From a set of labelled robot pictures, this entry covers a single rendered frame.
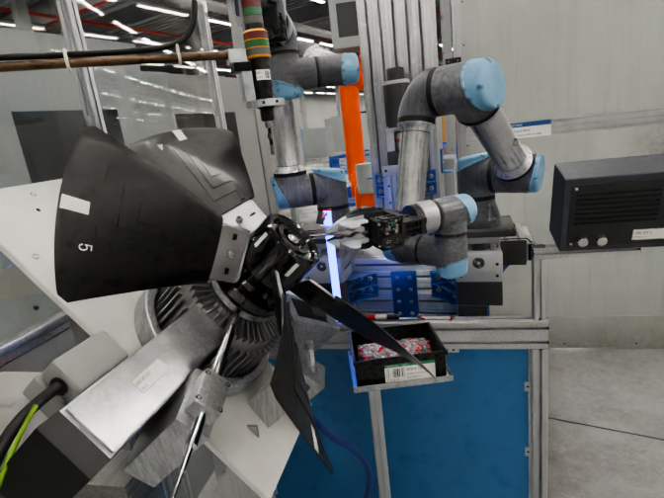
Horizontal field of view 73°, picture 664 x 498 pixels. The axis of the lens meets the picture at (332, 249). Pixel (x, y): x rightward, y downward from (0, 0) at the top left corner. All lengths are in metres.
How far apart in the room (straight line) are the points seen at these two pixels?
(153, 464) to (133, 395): 0.11
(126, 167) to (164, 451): 0.37
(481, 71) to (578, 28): 1.63
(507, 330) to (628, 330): 1.81
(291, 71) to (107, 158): 0.63
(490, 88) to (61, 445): 1.00
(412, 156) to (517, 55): 1.56
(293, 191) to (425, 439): 0.89
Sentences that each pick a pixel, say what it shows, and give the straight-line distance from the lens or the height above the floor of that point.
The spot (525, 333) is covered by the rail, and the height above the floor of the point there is 0.83.
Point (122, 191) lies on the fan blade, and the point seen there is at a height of 1.35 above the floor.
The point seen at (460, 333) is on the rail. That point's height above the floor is 0.83.
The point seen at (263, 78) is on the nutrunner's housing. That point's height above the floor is 1.49.
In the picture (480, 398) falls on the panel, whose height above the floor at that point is 0.62.
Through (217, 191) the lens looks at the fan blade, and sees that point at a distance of 0.86.
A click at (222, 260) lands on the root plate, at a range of 0.73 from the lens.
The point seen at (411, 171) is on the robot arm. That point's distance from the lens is 1.15.
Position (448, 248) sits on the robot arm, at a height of 1.10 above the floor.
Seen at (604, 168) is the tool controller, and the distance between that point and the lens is 1.20.
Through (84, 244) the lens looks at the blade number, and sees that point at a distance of 0.60.
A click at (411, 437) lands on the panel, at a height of 0.48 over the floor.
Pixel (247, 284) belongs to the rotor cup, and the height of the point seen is 1.16.
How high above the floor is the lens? 1.39
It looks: 15 degrees down
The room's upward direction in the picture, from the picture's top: 7 degrees counter-clockwise
